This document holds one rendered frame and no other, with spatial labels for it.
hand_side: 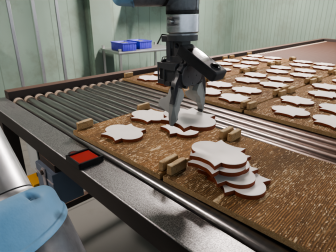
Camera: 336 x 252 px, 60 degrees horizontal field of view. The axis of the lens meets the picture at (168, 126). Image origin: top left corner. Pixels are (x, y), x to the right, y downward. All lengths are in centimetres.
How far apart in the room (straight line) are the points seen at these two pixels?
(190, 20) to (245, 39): 561
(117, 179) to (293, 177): 43
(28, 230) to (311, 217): 52
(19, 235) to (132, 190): 47
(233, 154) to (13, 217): 54
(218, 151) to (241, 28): 567
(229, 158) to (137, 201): 23
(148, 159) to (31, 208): 55
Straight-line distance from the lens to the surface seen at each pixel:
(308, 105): 135
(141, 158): 80
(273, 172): 78
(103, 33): 415
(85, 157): 85
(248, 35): 622
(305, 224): 63
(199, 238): 58
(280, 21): 590
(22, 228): 26
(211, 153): 70
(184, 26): 67
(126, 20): 454
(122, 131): 95
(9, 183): 42
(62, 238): 27
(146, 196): 68
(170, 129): 95
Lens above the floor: 131
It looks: 22 degrees down
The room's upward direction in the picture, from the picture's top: straight up
